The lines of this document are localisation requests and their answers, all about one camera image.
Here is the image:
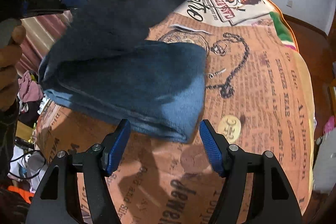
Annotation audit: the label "pile of clothes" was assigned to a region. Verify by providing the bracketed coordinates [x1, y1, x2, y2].
[18, 71, 44, 103]

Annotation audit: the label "red gold striped curtain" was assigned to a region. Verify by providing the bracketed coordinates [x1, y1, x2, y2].
[17, 11, 72, 76]

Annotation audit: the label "blue denim jeans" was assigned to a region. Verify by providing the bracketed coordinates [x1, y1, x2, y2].
[39, 0, 206, 143]

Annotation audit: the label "retro print bed blanket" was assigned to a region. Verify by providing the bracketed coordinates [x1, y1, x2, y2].
[33, 0, 314, 223]

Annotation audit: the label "person's left hand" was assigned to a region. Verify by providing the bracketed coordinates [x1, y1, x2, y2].
[0, 26, 26, 111]

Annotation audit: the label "wall power socket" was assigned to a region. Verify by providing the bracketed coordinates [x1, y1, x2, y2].
[286, 0, 293, 8]

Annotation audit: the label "pink slipper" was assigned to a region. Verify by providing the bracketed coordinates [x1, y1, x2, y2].
[323, 115, 335, 135]

